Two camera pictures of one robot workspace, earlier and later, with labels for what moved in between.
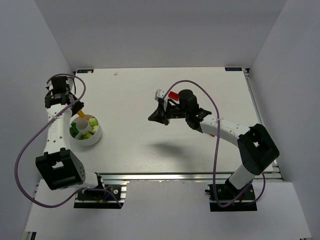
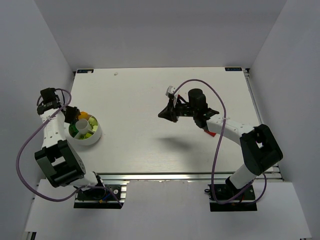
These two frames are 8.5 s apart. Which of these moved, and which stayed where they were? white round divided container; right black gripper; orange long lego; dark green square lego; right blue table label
Moved: right black gripper; orange long lego
Stayed: white round divided container; dark green square lego; right blue table label
